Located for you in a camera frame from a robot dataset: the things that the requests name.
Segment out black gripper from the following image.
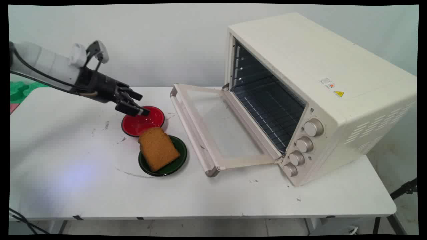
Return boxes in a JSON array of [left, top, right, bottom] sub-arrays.
[[74, 67, 150, 117]]

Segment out red round plate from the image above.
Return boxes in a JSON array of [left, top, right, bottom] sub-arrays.
[[121, 106, 165, 137]]

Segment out brown toast slice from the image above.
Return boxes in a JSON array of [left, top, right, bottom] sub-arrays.
[[138, 127, 181, 172]]

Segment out dark green round plate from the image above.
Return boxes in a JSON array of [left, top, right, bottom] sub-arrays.
[[138, 135, 188, 177]]

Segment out glass oven door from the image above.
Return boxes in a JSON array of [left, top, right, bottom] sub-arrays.
[[169, 83, 284, 178]]

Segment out green foam mat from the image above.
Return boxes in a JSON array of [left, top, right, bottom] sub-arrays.
[[10, 81, 50, 104]]

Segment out silver oven knob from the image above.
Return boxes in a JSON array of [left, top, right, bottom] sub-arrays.
[[283, 162, 298, 178], [303, 118, 324, 137], [295, 136, 314, 154], [288, 150, 306, 167]]

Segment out cream toaster oven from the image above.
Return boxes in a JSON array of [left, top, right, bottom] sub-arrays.
[[224, 12, 418, 187]]

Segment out black tripod leg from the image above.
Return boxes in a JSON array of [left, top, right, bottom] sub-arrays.
[[373, 178, 418, 235]]

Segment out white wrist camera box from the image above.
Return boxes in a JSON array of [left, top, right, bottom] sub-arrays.
[[86, 40, 110, 64]]

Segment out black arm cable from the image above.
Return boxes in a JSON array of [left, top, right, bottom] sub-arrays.
[[10, 47, 100, 98]]

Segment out wire oven rack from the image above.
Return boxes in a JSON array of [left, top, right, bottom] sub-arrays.
[[233, 85, 306, 152]]

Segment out black floor cable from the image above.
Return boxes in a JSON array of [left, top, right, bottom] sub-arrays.
[[9, 208, 50, 235]]

